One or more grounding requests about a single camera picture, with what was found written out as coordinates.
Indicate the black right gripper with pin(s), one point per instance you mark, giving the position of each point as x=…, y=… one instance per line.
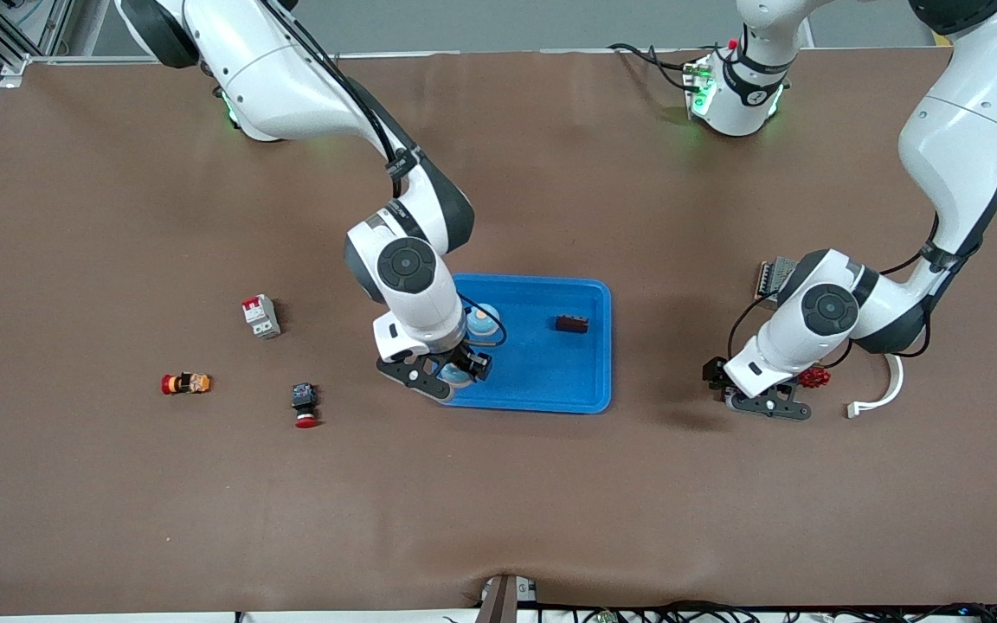
x=469, y=358

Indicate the blue desk bell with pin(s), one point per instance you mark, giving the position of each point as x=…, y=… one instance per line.
x=455, y=375
x=488, y=313

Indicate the brown electrolytic capacitor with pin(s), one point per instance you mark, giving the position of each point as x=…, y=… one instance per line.
x=572, y=324

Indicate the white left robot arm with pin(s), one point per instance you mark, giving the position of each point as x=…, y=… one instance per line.
x=957, y=130

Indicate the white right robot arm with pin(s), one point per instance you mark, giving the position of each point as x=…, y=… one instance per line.
x=273, y=78

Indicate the blue plastic tray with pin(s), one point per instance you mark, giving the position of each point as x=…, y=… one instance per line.
x=550, y=372

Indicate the brass valve red handwheel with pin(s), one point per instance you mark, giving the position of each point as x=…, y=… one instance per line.
x=814, y=377

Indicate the metal mesh power supply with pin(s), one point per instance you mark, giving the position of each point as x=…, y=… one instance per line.
x=775, y=272

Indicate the table cover mat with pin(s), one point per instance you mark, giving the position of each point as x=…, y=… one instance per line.
x=498, y=502

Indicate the white red circuit breaker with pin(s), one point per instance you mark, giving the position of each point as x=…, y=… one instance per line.
x=261, y=317

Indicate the red mushroom pushbutton switch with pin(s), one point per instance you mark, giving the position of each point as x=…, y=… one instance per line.
x=305, y=398

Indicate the white curved plastic bracket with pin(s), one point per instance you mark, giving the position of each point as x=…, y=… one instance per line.
x=892, y=385

